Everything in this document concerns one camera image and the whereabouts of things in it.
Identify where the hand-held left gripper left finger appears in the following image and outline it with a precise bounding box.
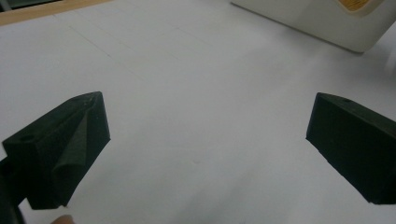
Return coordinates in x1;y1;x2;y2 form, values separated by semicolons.
2;91;111;210

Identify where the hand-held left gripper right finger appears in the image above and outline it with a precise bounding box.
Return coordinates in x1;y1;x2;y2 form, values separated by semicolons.
305;91;396;205

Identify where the white plastic storage bin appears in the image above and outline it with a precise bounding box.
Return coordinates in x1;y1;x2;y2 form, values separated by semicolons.
230;0;396;54

